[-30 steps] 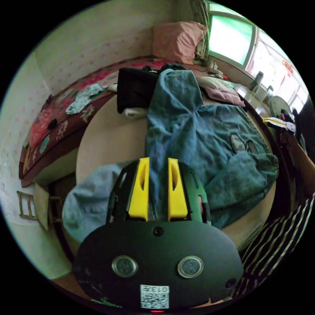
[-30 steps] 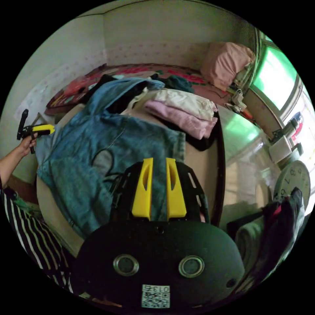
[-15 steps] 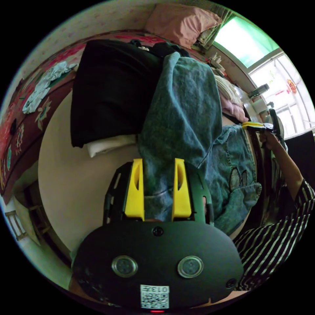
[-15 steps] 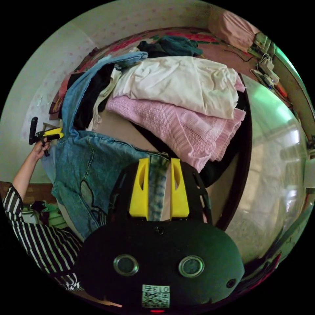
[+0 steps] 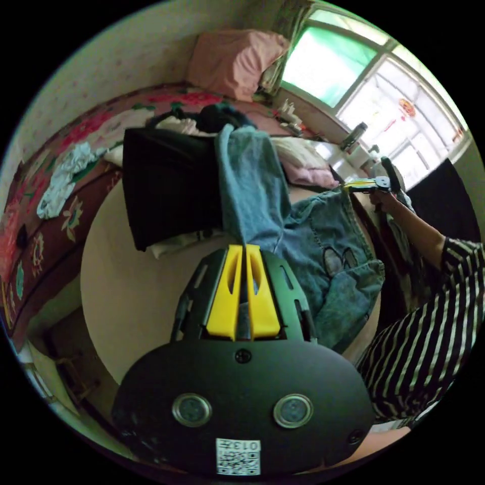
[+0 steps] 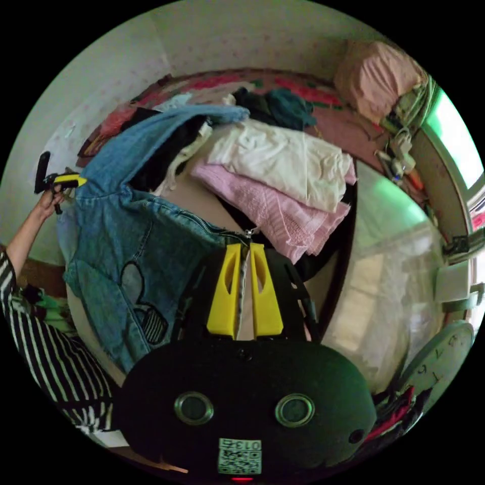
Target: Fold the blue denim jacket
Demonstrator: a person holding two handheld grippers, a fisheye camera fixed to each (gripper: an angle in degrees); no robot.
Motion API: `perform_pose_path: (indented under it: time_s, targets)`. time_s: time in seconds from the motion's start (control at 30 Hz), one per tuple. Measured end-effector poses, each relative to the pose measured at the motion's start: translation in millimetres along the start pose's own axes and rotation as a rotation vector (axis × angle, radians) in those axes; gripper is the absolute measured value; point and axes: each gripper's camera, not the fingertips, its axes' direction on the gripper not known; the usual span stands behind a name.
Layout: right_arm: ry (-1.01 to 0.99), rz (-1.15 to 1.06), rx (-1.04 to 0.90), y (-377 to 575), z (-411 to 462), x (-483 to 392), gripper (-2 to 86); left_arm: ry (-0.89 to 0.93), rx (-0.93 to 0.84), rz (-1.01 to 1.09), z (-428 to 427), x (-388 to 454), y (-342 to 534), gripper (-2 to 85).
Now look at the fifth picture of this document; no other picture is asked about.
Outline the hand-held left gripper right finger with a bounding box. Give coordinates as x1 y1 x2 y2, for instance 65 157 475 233
247 245 281 340

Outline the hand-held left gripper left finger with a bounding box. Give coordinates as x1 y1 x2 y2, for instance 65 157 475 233
206 245 243 338

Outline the blue denim jacket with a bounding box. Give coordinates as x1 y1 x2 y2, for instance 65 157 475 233
214 124 386 351

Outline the person's right forearm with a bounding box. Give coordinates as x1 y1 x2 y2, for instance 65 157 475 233
394 201 449 270

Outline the person's right hand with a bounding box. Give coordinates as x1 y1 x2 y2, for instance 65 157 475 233
369 191 413 225

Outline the person's left hand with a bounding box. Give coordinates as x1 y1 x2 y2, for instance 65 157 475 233
337 426 413 466

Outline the dark bottle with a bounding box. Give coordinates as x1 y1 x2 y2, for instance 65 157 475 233
340 121 369 152

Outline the pink and white blanket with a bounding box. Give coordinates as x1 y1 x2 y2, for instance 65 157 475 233
271 136 341 187

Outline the window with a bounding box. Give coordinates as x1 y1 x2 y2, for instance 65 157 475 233
278 7 474 190

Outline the beige folding board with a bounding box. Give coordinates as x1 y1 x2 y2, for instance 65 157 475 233
80 185 383 387

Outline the pile of clothes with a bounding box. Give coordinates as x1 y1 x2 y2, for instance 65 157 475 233
104 104 273 260

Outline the person's body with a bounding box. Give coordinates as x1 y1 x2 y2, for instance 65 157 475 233
356 236 485 422

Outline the patterned curtain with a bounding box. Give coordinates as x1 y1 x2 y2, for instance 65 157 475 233
259 0 317 95

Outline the pink folded quilt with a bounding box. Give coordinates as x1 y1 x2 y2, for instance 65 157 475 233
186 31 292 102

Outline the bed with red floral sheet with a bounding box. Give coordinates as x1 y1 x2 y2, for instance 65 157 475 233
0 83 342 342

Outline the light blue crumpled garment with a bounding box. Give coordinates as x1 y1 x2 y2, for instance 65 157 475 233
36 142 107 220

